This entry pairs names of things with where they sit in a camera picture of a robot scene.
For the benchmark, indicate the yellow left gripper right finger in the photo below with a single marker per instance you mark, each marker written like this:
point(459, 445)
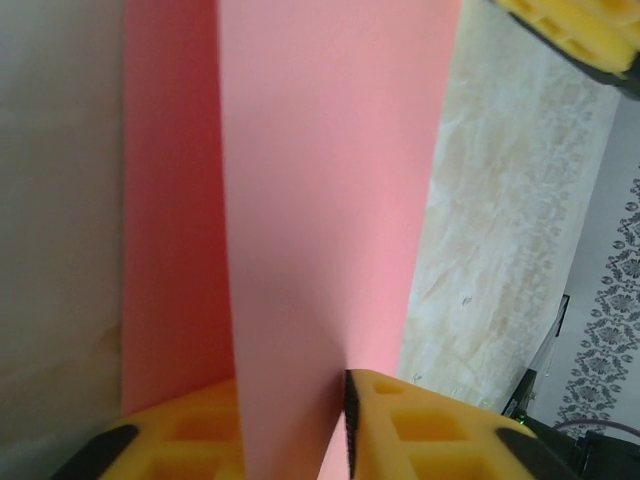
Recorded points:
point(425, 440)

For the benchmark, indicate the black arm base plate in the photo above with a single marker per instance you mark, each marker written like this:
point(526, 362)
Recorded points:
point(517, 402)

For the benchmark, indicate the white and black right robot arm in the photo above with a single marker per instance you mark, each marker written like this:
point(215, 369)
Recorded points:
point(612, 460)

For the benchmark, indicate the aluminium table edge rail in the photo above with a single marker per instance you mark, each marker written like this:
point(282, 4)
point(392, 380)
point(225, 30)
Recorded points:
point(547, 340)

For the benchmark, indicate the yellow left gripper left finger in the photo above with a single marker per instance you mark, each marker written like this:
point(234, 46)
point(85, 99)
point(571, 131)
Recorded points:
point(190, 440)

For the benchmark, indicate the pink cloth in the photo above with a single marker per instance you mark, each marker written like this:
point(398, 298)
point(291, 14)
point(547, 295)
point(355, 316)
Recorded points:
point(325, 200)

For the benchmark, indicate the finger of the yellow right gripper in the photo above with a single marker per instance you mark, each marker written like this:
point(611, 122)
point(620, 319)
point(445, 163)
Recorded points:
point(575, 25)

